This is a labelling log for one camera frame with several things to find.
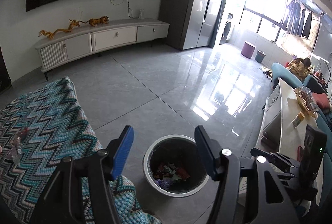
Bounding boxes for heap of colourful wrappers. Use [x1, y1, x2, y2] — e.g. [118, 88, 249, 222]
[153, 160, 191, 189]

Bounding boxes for white coffee table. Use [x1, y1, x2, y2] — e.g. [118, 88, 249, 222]
[261, 77, 327, 214]

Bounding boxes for red cushion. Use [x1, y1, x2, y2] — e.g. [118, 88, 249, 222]
[312, 93, 330, 109]

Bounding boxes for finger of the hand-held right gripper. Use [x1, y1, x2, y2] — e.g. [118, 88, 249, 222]
[250, 148, 300, 173]

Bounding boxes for balcony window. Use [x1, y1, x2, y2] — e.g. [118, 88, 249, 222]
[241, 0, 288, 42]

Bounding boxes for golden tiger figurine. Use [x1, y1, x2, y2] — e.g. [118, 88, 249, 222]
[87, 16, 110, 27]

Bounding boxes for clear plastic wrapper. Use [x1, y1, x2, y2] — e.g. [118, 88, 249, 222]
[8, 136, 24, 160]

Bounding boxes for clear golden snack bag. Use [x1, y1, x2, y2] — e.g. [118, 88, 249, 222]
[294, 87, 319, 118]

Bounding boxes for white television cabinet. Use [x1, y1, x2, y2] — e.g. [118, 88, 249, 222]
[35, 18, 170, 82]

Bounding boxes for washing machine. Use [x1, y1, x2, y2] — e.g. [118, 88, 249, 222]
[219, 13, 236, 45]

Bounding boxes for teal sofa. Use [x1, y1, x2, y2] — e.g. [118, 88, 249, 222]
[271, 63, 332, 142]

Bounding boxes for golden dragon figurine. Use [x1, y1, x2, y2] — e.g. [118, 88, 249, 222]
[38, 19, 90, 39]

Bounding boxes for teal bucket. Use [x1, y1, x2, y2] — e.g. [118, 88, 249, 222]
[255, 50, 267, 63]

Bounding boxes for grey refrigerator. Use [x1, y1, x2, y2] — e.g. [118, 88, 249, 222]
[159, 0, 229, 51]

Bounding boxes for television cables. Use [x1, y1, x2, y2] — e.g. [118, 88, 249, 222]
[107, 0, 140, 18]

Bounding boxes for white rimmed trash bin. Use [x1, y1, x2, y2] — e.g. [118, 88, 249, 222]
[143, 135, 212, 199]

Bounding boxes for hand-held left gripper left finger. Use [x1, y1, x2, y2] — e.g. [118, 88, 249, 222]
[34, 125, 135, 224]

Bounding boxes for zigzag knitted blanket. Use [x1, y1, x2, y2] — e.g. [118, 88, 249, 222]
[0, 76, 161, 224]

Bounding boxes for small yellow box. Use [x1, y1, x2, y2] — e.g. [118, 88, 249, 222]
[293, 113, 305, 126]

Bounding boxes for beige hanging cloth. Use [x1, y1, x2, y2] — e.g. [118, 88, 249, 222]
[276, 14, 319, 55]

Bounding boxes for navy hanging garment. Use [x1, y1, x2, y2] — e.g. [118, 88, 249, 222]
[281, 0, 303, 35]

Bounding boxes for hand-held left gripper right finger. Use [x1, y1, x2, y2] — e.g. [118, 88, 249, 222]
[194, 125, 299, 224]

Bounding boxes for purple stool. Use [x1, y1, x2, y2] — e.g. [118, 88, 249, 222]
[241, 41, 256, 59]

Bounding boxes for black hanging garment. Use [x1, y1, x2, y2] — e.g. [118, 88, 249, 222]
[301, 10, 313, 39]

